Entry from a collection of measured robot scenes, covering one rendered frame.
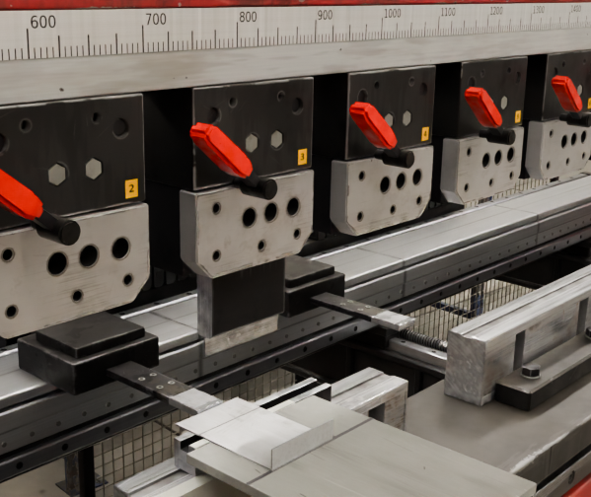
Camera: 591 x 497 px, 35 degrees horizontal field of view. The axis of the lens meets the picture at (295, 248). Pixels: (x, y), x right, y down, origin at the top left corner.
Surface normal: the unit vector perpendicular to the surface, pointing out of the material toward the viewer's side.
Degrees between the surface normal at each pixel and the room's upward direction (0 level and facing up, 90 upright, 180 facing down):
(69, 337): 0
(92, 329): 0
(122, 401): 90
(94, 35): 90
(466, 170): 90
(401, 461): 0
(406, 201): 90
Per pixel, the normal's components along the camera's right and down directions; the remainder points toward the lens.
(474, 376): -0.67, 0.19
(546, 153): 0.74, 0.20
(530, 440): 0.02, -0.96
